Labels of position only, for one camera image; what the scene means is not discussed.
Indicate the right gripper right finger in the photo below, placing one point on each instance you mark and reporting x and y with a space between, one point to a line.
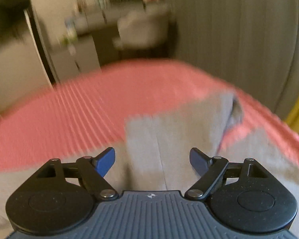
211 171

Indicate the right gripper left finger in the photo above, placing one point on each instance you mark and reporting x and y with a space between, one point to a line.
92 171

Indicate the pink ribbed bedspread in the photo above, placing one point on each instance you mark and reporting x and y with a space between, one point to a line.
90 111

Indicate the grey bedside cabinet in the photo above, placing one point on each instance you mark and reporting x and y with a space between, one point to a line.
75 59

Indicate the grey curtain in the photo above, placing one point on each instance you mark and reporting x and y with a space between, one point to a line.
253 44

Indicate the grey upholstered chair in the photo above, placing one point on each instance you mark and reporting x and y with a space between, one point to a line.
141 30

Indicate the grey vanity desk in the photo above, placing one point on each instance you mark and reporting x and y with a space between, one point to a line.
98 19

